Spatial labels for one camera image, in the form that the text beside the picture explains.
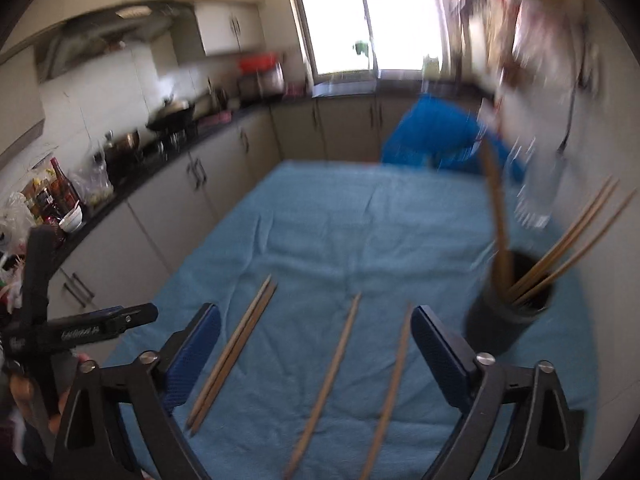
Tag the blue table cloth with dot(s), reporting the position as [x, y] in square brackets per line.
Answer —
[350, 248]

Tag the chopstick in cup lower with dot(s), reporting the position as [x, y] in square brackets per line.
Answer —
[562, 256]

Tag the silver rice cooker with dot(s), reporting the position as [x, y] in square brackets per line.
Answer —
[262, 85]

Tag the kitchen window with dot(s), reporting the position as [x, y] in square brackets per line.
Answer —
[374, 39]

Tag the lower kitchen cabinets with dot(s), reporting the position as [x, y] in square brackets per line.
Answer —
[128, 253]

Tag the person's left hand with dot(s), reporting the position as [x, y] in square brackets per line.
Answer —
[30, 399]

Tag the range hood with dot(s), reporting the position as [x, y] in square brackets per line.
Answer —
[99, 33]

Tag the blue plastic bag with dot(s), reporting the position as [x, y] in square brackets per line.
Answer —
[441, 136]

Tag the small steel pot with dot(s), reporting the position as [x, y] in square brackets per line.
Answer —
[122, 150]

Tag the black wok with lid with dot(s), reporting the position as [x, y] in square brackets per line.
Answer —
[172, 116]

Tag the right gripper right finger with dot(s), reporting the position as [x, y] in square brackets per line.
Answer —
[450, 359]

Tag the red plastic basin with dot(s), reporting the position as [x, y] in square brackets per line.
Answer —
[259, 62]

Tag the black utensil holder cup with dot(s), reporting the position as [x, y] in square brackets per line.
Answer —
[493, 325]

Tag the chopstick in cup middle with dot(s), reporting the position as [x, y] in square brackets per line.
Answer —
[570, 239]

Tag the translucent hanging plastic bags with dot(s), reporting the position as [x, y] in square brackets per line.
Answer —
[518, 45]

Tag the chopstick in cup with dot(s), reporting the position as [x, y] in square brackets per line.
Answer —
[562, 256]
[570, 239]
[565, 239]

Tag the wooden spatula in cup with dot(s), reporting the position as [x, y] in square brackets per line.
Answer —
[503, 273]

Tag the upper wall cabinets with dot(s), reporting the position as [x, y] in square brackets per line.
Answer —
[117, 91]

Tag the sauce bottles on counter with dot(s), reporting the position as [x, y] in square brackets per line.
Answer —
[48, 191]

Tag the white bowl on counter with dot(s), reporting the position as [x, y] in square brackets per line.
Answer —
[72, 221]

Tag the chopstick in cup upper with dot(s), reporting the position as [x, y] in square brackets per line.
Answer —
[565, 239]

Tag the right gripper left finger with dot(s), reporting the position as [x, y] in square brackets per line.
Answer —
[184, 355]

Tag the wooden chopstick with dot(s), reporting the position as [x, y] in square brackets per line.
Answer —
[325, 390]
[390, 399]
[232, 347]
[237, 357]

